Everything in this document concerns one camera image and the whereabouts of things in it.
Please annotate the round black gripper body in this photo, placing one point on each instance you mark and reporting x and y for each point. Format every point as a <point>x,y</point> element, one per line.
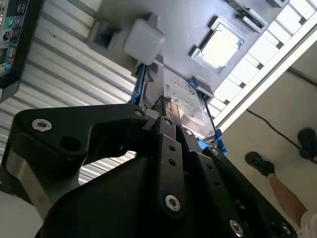
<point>111,198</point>

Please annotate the silver disk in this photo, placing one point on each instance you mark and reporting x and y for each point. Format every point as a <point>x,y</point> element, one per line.
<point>183,99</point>

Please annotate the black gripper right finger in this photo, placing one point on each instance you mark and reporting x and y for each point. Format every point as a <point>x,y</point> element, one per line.
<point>223,178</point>

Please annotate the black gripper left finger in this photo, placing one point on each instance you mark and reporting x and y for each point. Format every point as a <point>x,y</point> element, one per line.
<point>104,119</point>

